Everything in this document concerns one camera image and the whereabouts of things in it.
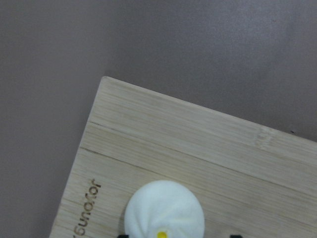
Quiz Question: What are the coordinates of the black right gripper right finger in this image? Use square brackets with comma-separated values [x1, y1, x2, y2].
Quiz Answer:
[230, 234, 243, 238]

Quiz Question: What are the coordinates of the white steamed bun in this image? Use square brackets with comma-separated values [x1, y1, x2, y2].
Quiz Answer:
[124, 180, 205, 238]

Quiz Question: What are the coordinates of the bamboo cutting board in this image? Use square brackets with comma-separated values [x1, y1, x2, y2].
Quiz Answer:
[50, 76, 317, 238]

